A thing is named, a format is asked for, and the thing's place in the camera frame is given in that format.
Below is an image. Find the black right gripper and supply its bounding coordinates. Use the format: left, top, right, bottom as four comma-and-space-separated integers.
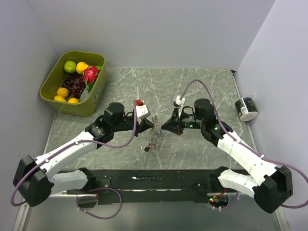
161, 107, 205, 136

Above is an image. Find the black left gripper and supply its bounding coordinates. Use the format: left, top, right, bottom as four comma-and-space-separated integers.
112, 115, 154, 137

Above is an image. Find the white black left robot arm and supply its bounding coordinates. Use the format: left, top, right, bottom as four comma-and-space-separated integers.
10, 100, 154, 207

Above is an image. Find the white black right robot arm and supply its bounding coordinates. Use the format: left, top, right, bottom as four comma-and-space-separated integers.
161, 95, 293, 213

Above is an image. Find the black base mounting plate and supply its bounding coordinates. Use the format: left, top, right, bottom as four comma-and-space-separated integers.
66, 169, 241, 205

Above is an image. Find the pink dragon fruit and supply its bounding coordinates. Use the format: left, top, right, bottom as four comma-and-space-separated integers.
83, 66, 102, 93

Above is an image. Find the black white tape roll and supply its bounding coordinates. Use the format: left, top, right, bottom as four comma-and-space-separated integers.
234, 97, 258, 122

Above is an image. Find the orange fruit front right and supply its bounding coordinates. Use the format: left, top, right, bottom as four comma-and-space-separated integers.
67, 98, 79, 103

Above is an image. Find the orange fruit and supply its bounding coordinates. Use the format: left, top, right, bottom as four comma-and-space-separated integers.
57, 87, 69, 98
67, 98, 79, 103

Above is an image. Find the olive green plastic bin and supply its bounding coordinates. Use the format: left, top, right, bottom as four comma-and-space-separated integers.
39, 51, 108, 117

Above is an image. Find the purple grape bunch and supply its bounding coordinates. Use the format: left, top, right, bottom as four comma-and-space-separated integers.
62, 72, 86, 99

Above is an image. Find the orange fruit upper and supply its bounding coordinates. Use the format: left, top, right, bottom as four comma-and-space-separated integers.
57, 87, 69, 98

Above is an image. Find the yellow lemon front left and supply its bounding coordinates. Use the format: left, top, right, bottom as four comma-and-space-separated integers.
54, 95, 66, 103

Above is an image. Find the green apple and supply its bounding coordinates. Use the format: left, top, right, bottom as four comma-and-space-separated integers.
64, 61, 77, 74

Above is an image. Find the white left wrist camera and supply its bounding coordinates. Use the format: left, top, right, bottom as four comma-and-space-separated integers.
135, 99, 151, 120

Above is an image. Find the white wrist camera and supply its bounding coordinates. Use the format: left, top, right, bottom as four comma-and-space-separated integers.
173, 95, 185, 116
135, 99, 151, 120

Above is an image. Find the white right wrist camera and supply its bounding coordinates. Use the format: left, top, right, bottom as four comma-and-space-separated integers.
173, 95, 185, 116

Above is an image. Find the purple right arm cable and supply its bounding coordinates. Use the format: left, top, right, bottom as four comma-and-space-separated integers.
179, 79, 308, 212

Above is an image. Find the aluminium rail frame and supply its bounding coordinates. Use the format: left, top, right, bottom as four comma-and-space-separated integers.
14, 192, 289, 231

